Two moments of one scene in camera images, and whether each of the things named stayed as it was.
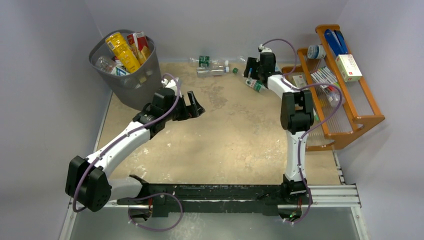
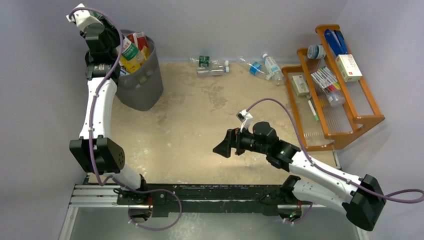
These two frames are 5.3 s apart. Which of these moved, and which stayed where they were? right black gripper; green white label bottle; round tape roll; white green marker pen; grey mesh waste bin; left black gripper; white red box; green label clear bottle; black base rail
Moved: right black gripper; green white label bottle; left black gripper
Stayed: round tape roll; white red box; grey mesh waste bin; black base rail; green label clear bottle; white green marker pen
